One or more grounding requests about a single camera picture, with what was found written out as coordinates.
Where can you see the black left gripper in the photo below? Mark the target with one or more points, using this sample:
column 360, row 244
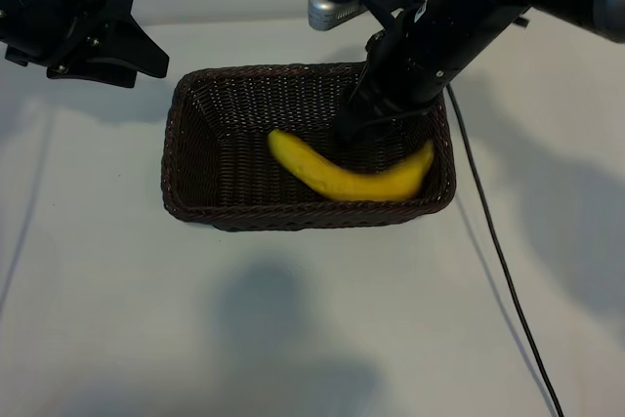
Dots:
column 68, row 26

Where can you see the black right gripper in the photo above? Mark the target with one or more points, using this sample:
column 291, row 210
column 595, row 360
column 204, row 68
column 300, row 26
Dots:
column 405, row 75

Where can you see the yellow banana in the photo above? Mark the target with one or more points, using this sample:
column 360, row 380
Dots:
column 342, row 182

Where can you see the dark brown wicker basket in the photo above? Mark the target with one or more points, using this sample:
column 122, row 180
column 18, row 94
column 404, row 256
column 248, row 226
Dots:
column 234, row 178

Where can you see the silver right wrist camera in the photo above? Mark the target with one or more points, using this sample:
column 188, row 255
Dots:
column 324, row 9

